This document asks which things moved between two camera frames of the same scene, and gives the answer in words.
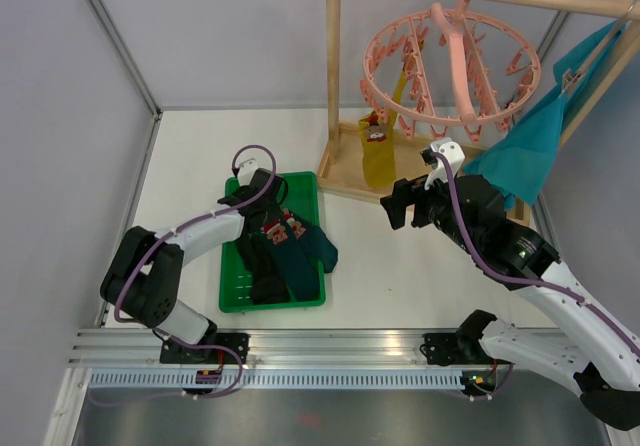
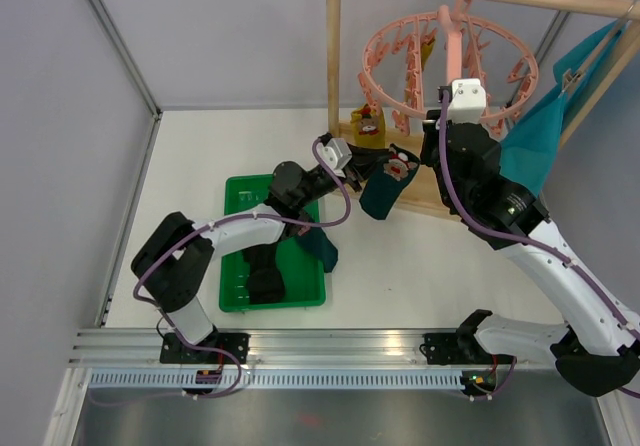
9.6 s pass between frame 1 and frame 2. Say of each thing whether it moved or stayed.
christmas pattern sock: moved
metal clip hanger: stayed
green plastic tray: stayed
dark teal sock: stayed
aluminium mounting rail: stayed
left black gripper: moved
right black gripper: moved
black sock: stayed
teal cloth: stayed
